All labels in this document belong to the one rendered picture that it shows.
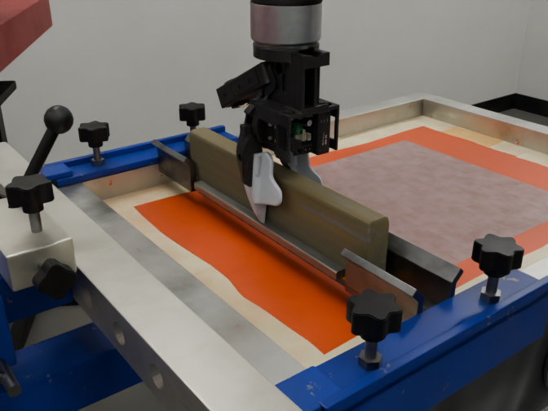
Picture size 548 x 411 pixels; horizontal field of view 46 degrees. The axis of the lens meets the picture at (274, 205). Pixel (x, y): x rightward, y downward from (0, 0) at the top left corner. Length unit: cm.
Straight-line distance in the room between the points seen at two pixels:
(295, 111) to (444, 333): 27
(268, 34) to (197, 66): 238
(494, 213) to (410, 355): 43
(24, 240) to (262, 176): 28
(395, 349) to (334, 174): 50
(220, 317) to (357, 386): 17
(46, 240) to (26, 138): 221
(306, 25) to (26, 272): 36
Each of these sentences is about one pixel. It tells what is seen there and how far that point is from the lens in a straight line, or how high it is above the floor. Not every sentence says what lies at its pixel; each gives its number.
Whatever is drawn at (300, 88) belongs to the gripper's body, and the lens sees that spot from 67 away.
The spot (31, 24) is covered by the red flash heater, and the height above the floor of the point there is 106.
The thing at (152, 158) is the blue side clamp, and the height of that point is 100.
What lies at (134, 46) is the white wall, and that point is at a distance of 288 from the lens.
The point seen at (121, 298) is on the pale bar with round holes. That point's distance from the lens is 56.
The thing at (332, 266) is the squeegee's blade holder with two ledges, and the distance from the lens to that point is 69.
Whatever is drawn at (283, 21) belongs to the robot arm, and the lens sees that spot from 66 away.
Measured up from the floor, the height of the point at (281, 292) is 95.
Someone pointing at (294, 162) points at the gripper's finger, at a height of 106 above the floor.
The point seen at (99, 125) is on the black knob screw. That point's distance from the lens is 94.
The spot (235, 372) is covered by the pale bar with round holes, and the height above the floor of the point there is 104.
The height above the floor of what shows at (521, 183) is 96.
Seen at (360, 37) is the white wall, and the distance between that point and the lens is 366.
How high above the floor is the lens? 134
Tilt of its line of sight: 25 degrees down
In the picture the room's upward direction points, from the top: straight up
